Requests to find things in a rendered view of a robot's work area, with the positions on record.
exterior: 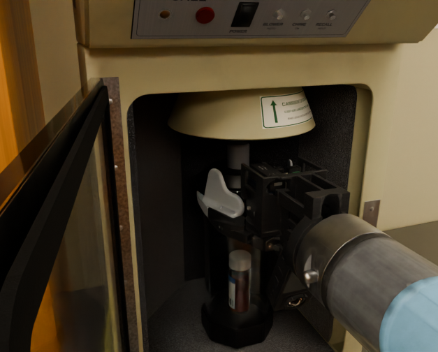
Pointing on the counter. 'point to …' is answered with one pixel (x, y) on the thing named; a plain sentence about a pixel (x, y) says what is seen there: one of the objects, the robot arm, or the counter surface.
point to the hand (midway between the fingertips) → (239, 195)
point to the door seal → (51, 242)
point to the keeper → (371, 211)
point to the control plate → (177, 8)
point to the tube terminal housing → (228, 56)
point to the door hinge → (123, 207)
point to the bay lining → (325, 151)
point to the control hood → (123, 8)
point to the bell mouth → (243, 114)
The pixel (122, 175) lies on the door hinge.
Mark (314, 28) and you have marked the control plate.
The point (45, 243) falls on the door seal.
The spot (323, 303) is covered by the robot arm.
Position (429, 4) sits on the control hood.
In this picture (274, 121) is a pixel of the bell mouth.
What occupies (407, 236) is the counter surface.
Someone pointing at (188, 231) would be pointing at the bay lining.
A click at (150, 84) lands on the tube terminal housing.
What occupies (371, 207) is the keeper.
